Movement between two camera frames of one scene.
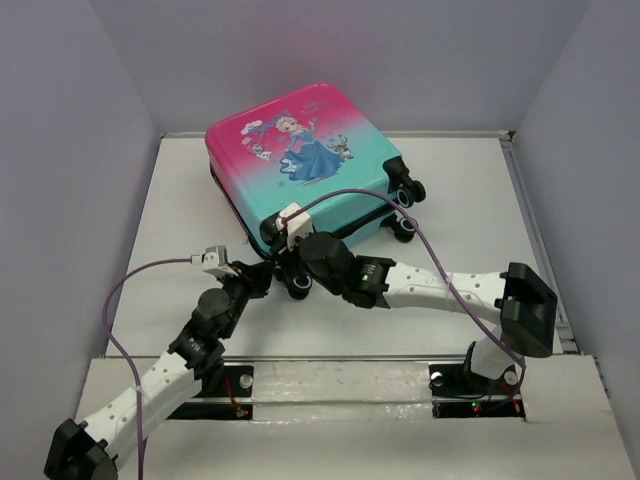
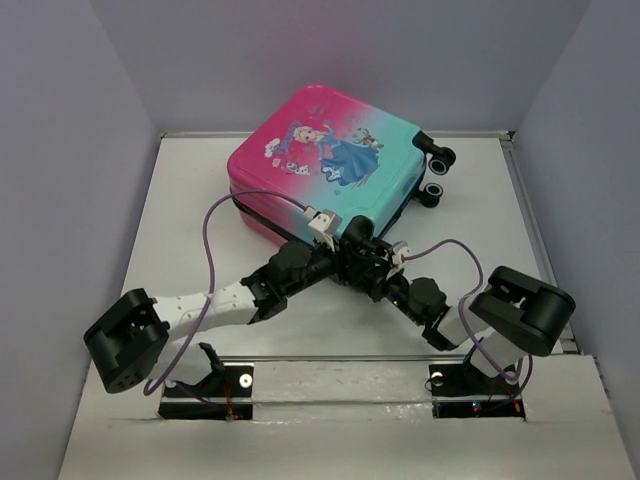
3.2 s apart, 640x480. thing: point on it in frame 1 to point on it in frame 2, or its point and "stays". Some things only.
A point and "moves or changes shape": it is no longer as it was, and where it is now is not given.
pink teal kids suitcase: (311, 150) moves or changes shape
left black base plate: (232, 381) stays
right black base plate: (457, 392) stays
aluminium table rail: (361, 358) stays
